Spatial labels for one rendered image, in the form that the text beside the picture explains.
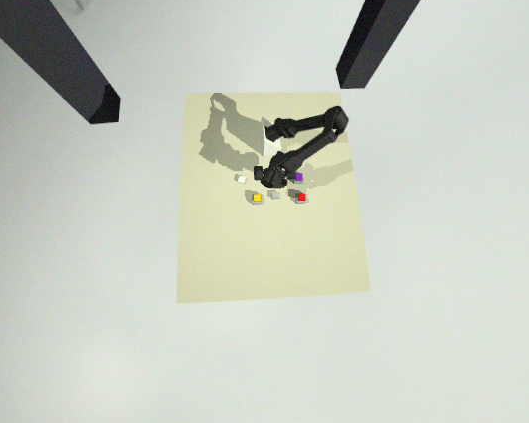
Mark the red button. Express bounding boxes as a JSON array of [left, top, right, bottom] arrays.
[[295, 193, 307, 204]]

